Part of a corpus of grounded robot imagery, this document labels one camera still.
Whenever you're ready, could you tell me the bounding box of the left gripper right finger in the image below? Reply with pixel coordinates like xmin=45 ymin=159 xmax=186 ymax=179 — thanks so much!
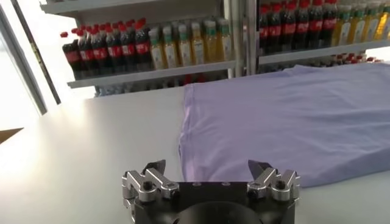
xmin=247 ymin=159 xmax=301 ymax=203

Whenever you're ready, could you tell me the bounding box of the purple t-shirt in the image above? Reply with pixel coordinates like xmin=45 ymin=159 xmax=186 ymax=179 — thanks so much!
xmin=178 ymin=62 xmax=390 ymax=189

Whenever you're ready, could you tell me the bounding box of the light grey window post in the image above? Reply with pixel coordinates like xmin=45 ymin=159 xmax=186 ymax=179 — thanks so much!
xmin=0 ymin=5 xmax=48 ymax=116

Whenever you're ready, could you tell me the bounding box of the grey metal shelf rack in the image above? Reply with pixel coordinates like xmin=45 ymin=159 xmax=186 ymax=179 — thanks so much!
xmin=39 ymin=0 xmax=244 ymax=89
xmin=246 ymin=0 xmax=390 ymax=66

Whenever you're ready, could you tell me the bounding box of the dark slanted window post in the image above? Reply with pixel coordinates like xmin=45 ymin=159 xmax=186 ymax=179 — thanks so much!
xmin=10 ymin=0 xmax=62 ymax=105

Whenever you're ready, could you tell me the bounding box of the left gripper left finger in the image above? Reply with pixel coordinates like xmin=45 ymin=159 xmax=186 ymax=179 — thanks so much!
xmin=121 ymin=159 xmax=180 ymax=211

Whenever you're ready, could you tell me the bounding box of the cola bottle red cap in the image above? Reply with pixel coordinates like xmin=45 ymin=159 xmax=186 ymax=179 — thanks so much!
xmin=308 ymin=0 xmax=324 ymax=48
xmin=120 ymin=24 xmax=137 ymax=72
xmin=280 ymin=2 xmax=297 ymax=51
xmin=91 ymin=29 xmax=109 ymax=75
xmin=322 ymin=0 xmax=338 ymax=46
xmin=77 ymin=30 xmax=95 ymax=77
xmin=268 ymin=3 xmax=283 ymax=52
xmin=62 ymin=39 xmax=83 ymax=80
xmin=294 ymin=0 xmax=311 ymax=49
xmin=134 ymin=19 xmax=152 ymax=71
xmin=105 ymin=26 xmax=123 ymax=74
xmin=258 ymin=4 xmax=271 ymax=54

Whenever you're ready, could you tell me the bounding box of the yellow juice bottle green label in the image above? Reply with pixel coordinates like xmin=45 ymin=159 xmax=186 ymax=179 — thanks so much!
xmin=376 ymin=2 xmax=390 ymax=40
xmin=163 ymin=26 xmax=180 ymax=68
xmin=332 ymin=4 xmax=353 ymax=46
xmin=148 ymin=29 xmax=167 ymax=70
xmin=177 ymin=24 xmax=193 ymax=67
xmin=204 ymin=20 xmax=219 ymax=63
xmin=349 ymin=3 xmax=367 ymax=44
xmin=364 ymin=2 xmax=381 ymax=42
xmin=218 ymin=18 xmax=233 ymax=61
xmin=191 ymin=21 xmax=205 ymax=65

